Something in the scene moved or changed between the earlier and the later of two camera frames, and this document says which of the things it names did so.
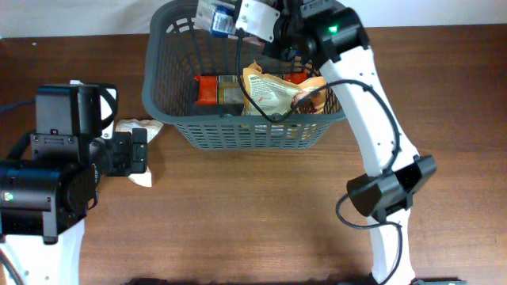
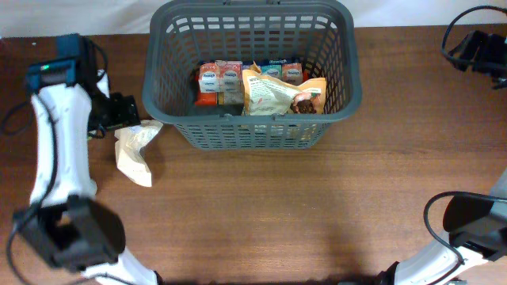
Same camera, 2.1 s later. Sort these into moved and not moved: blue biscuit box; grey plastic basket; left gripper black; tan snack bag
Moved: left gripper black; blue biscuit box
Not moved: grey plastic basket; tan snack bag
